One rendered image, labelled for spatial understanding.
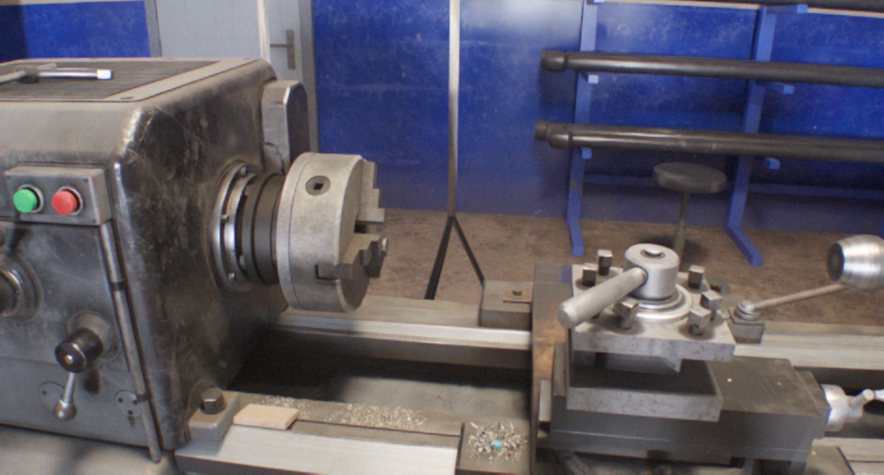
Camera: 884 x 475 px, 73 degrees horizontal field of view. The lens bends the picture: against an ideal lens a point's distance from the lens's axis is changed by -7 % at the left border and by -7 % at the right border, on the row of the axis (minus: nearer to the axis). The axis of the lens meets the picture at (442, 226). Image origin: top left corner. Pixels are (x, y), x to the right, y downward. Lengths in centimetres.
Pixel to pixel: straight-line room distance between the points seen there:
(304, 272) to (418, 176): 326
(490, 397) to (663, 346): 61
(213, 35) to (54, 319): 350
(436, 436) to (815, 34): 364
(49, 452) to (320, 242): 52
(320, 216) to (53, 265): 35
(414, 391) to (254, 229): 48
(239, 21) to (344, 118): 89
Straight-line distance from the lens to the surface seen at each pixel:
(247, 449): 101
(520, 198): 414
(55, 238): 90
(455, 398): 125
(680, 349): 70
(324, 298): 96
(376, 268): 108
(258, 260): 99
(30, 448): 113
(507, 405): 124
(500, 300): 127
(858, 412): 90
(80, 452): 109
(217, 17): 432
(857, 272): 108
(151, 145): 85
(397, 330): 124
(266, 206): 98
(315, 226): 91
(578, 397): 73
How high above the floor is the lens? 148
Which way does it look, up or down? 22 degrees down
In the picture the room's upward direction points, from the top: 1 degrees clockwise
